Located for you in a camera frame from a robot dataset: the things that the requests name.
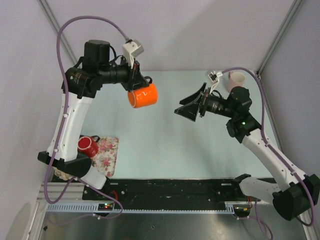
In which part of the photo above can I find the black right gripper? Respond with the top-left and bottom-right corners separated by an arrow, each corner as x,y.
175,82 -> 236,122

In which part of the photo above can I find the orange mug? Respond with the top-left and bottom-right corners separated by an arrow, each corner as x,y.
127,83 -> 158,109

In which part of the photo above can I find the pink mug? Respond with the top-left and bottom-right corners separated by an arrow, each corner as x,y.
227,71 -> 246,93

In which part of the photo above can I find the red mug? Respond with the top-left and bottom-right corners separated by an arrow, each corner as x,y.
77,136 -> 99,158

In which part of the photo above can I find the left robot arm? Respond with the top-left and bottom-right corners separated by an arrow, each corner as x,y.
37,40 -> 158,200

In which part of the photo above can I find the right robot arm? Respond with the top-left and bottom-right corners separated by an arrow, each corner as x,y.
174,84 -> 320,221

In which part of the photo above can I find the floral pattern tray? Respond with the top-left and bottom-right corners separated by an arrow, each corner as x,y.
91,135 -> 119,177

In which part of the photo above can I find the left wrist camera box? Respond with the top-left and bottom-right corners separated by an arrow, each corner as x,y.
122,39 -> 144,69

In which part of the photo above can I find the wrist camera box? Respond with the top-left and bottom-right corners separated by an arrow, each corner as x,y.
122,39 -> 144,69
206,70 -> 223,94

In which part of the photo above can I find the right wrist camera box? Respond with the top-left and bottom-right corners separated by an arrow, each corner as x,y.
206,70 -> 223,94

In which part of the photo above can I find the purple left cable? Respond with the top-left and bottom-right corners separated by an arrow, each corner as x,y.
44,15 -> 131,223

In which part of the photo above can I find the purple cable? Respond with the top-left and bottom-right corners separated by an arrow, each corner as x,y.
221,66 -> 316,240
44,15 -> 131,223

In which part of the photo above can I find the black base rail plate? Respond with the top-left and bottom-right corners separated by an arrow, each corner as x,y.
82,178 -> 255,211

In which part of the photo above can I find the aluminium frame rail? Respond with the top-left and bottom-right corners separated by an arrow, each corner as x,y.
36,181 -> 86,204

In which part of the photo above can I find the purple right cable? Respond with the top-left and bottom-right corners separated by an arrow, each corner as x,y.
221,66 -> 316,240

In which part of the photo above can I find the white slotted cable duct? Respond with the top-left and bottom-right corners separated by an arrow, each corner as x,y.
46,201 -> 237,214

